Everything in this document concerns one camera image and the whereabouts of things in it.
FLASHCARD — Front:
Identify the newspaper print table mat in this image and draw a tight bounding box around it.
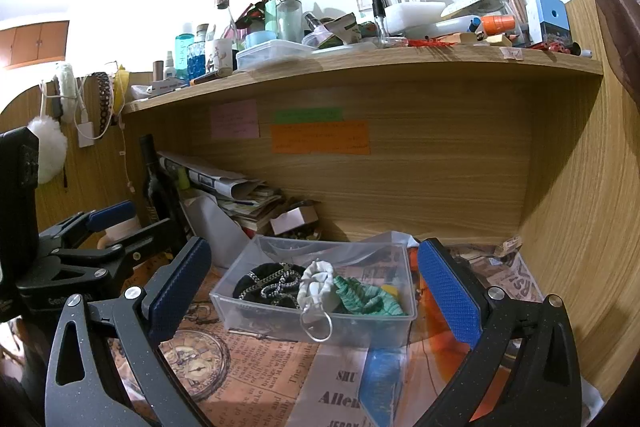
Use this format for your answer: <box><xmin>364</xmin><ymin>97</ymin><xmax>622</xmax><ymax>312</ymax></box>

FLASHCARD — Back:
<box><xmin>102</xmin><ymin>242</ymin><xmax>551</xmax><ymax>427</ymax></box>

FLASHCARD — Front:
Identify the green scrunchie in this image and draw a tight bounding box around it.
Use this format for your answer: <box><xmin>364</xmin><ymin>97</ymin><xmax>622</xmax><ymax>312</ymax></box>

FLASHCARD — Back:
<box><xmin>334</xmin><ymin>276</ymin><xmax>405</xmax><ymax>318</ymax></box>

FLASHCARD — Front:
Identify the red bead string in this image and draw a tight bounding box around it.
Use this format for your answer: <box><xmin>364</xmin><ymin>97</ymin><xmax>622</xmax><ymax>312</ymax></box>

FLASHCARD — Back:
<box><xmin>530</xmin><ymin>42</ymin><xmax>582</xmax><ymax>56</ymax></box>

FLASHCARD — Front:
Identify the brown marker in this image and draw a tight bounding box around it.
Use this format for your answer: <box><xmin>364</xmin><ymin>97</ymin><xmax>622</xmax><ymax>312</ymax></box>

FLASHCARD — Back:
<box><xmin>189</xmin><ymin>69</ymin><xmax>236</xmax><ymax>87</ymax></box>

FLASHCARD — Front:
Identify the white scrunchie with metal ring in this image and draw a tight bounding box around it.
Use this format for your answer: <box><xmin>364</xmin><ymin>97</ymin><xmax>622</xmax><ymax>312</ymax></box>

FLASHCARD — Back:
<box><xmin>297</xmin><ymin>259</ymin><xmax>337</xmax><ymax>342</ymax></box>

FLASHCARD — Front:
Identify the clear plastic bag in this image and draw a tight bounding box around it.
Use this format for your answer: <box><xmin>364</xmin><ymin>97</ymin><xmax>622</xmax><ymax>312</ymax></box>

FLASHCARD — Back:
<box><xmin>360</xmin><ymin>231</ymin><xmax>419</xmax><ymax>258</ymax></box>

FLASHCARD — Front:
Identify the light blue jar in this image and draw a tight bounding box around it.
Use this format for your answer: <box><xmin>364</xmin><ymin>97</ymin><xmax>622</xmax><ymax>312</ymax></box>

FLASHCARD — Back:
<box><xmin>245</xmin><ymin>30</ymin><xmax>277</xmax><ymax>50</ymax></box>

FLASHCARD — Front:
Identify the pink sticky note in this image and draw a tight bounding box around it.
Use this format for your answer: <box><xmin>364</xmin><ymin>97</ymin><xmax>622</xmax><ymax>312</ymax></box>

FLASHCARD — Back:
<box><xmin>210</xmin><ymin>101</ymin><xmax>261</xmax><ymax>140</ymax></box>

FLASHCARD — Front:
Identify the flat clear plastic container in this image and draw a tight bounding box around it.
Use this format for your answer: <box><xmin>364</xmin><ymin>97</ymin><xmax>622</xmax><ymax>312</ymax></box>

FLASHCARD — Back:
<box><xmin>236</xmin><ymin>39</ymin><xmax>317</xmax><ymax>72</ymax></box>

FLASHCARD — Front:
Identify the white charger with cable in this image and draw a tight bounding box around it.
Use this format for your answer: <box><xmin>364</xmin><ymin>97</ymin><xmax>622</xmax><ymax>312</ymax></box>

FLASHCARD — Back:
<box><xmin>42</xmin><ymin>77</ymin><xmax>96</xmax><ymax>148</ymax></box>

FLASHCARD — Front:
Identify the black patterned headband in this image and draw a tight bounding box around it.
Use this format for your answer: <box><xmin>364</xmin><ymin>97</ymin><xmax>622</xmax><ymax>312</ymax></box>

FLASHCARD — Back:
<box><xmin>92</xmin><ymin>72</ymin><xmax>114</xmax><ymax>140</ymax></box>

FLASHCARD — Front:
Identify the stack of newspapers and books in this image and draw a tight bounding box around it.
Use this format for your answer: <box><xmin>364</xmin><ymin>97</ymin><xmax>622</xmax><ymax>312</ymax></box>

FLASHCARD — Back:
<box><xmin>157</xmin><ymin>151</ymin><xmax>287</xmax><ymax>234</ymax></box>

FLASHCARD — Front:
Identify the white foam box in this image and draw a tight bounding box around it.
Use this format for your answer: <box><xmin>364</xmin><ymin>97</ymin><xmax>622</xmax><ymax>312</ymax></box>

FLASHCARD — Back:
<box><xmin>385</xmin><ymin>2</ymin><xmax>447</xmax><ymax>36</ymax></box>

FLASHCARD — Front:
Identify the yellow hanging cloth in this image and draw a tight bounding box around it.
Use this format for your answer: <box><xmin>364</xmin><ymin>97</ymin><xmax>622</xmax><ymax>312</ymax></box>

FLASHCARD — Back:
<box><xmin>114</xmin><ymin>66</ymin><xmax>132</xmax><ymax>116</ymax></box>

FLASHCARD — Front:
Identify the wooden shelf board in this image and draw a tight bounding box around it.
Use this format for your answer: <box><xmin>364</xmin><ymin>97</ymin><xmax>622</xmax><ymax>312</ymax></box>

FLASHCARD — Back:
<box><xmin>122</xmin><ymin>44</ymin><xmax>605</xmax><ymax>115</ymax></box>

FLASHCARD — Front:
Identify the blue liquid bottle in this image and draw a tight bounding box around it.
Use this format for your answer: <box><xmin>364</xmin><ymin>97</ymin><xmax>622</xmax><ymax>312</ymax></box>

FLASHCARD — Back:
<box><xmin>175</xmin><ymin>24</ymin><xmax>195</xmax><ymax>82</ymax></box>

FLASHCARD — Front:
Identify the small cardboard box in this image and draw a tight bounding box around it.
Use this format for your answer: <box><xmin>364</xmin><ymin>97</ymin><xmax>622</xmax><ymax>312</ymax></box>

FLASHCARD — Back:
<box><xmin>270</xmin><ymin>206</ymin><xmax>321</xmax><ymax>239</ymax></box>

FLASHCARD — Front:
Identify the red and black fan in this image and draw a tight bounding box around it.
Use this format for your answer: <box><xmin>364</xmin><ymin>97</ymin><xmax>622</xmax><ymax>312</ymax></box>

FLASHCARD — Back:
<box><xmin>235</xmin><ymin>2</ymin><xmax>269</xmax><ymax>38</ymax></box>

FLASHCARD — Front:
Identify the white flat box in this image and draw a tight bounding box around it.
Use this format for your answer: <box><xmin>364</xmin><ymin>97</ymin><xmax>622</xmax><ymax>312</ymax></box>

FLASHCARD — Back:
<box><xmin>440</xmin><ymin>0</ymin><xmax>501</xmax><ymax>19</ymax></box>

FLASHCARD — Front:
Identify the clear plastic box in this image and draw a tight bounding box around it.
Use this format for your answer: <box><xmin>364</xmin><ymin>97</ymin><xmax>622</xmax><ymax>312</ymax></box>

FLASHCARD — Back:
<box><xmin>209</xmin><ymin>234</ymin><xmax>419</xmax><ymax>351</ymax></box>

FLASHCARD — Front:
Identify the red tassel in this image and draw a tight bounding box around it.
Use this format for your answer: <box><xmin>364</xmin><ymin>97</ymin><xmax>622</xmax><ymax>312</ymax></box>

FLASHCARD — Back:
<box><xmin>406</xmin><ymin>35</ymin><xmax>452</xmax><ymax>50</ymax></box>

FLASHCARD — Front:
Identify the white printed cup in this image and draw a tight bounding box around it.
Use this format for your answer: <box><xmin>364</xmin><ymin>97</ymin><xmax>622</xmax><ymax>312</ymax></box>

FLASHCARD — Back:
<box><xmin>205</xmin><ymin>38</ymin><xmax>235</xmax><ymax>76</ymax></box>

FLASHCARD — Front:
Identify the green sticky note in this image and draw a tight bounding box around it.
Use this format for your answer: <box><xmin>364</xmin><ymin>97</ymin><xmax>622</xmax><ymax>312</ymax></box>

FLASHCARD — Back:
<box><xmin>274</xmin><ymin>108</ymin><xmax>345</xmax><ymax>124</ymax></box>

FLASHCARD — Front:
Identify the white bottle with orange cap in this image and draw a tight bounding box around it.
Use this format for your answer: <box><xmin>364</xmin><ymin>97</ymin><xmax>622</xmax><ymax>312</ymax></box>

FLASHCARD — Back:
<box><xmin>435</xmin><ymin>14</ymin><xmax>516</xmax><ymax>39</ymax></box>

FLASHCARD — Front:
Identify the orange plastic sheet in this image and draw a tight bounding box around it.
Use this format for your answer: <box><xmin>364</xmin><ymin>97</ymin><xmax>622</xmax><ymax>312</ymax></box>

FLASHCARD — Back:
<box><xmin>412</xmin><ymin>247</ymin><xmax>506</xmax><ymax>413</ymax></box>

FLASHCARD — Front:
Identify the jar of blue beads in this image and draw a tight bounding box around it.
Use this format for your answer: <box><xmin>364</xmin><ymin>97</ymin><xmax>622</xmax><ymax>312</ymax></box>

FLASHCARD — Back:
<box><xmin>187</xmin><ymin>24</ymin><xmax>210</xmax><ymax>82</ymax></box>

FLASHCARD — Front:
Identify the orange sticky note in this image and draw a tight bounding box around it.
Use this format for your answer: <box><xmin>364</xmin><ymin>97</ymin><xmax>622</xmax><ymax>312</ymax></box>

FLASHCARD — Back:
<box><xmin>270</xmin><ymin>121</ymin><xmax>371</xmax><ymax>156</ymax></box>

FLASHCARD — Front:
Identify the green pump bottle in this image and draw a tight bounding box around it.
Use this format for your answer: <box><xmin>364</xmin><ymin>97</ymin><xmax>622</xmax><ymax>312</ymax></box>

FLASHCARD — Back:
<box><xmin>264</xmin><ymin>0</ymin><xmax>287</xmax><ymax>32</ymax></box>

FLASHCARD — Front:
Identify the white fluffy pom-pom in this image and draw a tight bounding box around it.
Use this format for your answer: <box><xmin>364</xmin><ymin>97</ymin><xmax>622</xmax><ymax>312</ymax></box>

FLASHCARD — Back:
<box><xmin>27</xmin><ymin>117</ymin><xmax>68</xmax><ymax>185</ymax></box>

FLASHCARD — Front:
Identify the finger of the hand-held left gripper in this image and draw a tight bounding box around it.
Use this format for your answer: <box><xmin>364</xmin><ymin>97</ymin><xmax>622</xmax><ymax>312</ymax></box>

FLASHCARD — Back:
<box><xmin>36</xmin><ymin>200</ymin><xmax>137</xmax><ymax>254</ymax></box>
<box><xmin>50</xmin><ymin>216</ymin><xmax>190</xmax><ymax>304</ymax></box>

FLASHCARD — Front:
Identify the pile of makeup items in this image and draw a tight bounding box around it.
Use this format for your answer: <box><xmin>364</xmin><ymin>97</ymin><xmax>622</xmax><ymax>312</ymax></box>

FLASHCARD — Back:
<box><xmin>302</xmin><ymin>12</ymin><xmax>382</xmax><ymax>50</ymax></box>

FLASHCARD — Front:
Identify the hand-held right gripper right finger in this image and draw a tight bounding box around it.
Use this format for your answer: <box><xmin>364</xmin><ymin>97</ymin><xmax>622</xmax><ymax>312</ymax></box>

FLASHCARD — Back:
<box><xmin>416</xmin><ymin>238</ymin><xmax>583</xmax><ymax>427</ymax></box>

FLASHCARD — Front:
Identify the black cloth with silver chain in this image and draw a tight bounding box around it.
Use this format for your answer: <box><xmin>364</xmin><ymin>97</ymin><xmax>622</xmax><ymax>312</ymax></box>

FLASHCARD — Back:
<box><xmin>232</xmin><ymin>262</ymin><xmax>306</xmax><ymax>309</ymax></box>

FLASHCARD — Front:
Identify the dark wine bottle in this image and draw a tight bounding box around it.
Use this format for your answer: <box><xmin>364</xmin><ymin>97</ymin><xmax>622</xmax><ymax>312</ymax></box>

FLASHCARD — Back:
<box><xmin>139</xmin><ymin>134</ymin><xmax>182</xmax><ymax>229</ymax></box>

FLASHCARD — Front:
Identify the black capped glass tube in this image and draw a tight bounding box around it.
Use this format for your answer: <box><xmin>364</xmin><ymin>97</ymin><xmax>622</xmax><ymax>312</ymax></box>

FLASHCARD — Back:
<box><xmin>371</xmin><ymin>0</ymin><xmax>389</xmax><ymax>46</ymax></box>

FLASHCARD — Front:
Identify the blue pencil sharpener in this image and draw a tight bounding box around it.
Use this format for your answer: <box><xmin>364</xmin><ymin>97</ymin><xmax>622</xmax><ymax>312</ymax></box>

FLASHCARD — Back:
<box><xmin>534</xmin><ymin>0</ymin><xmax>574</xmax><ymax>46</ymax></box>

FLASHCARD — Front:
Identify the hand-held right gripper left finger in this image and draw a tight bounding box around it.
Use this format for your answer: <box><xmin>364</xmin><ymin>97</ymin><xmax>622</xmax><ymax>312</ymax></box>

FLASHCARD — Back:
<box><xmin>44</xmin><ymin>236</ymin><xmax>213</xmax><ymax>427</ymax></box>

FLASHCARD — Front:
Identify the clear bottle with white cap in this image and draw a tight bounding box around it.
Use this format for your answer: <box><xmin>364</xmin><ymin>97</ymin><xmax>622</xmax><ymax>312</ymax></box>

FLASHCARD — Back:
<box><xmin>276</xmin><ymin>0</ymin><xmax>304</xmax><ymax>44</ymax></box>

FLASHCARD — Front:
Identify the tiny cardboard box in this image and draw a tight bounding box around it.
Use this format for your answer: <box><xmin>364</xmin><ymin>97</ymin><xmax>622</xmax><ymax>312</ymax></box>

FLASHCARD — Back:
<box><xmin>495</xmin><ymin>236</ymin><xmax>522</xmax><ymax>258</ymax></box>

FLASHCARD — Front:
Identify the white tube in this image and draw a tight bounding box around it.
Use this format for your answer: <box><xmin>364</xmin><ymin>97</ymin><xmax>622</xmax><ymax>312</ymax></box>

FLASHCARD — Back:
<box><xmin>147</xmin><ymin>78</ymin><xmax>189</xmax><ymax>98</ymax></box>

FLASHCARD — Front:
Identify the white paper bag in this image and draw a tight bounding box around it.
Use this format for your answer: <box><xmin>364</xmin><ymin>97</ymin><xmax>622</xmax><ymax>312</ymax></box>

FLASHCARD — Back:
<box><xmin>182</xmin><ymin>194</ymin><xmax>251</xmax><ymax>269</ymax></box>

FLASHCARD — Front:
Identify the white fluffy headband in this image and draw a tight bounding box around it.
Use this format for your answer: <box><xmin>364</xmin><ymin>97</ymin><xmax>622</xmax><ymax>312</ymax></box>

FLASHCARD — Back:
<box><xmin>54</xmin><ymin>63</ymin><xmax>79</xmax><ymax>118</ymax></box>

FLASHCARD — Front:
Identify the wooden wall cabinet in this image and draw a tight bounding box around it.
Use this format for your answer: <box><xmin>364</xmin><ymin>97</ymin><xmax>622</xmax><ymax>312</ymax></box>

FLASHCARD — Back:
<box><xmin>0</xmin><ymin>21</ymin><xmax>70</xmax><ymax>70</ymax></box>

